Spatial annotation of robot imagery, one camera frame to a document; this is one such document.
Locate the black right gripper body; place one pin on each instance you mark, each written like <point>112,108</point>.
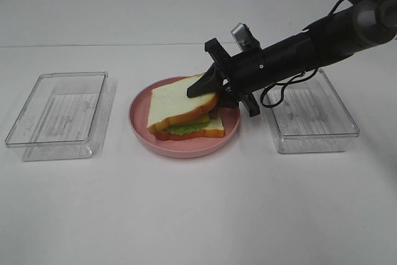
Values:
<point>240,75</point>

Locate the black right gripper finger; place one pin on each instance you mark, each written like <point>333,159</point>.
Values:
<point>227,99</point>
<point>210,81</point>

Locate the pink bacon strip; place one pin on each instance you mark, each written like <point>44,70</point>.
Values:
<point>213,114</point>

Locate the white bread slice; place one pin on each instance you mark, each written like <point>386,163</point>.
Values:
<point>169,104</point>
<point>214,130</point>

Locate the green lettuce leaf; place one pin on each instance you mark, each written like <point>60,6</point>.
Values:
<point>184,129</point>

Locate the yellow cheese slice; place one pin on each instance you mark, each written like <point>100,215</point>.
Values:
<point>199,120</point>

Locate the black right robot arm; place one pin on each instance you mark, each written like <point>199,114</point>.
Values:
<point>331,39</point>

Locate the pink round plate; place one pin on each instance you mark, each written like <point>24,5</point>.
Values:
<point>195,147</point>

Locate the clear right plastic tray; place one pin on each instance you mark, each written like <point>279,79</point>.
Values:
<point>311,119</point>

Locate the clear plastic tray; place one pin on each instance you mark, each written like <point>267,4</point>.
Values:
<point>64,117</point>
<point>311,119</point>

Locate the clear left plastic tray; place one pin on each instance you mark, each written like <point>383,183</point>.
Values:
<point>64,117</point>

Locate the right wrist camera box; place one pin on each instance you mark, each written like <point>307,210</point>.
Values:
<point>244,38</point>

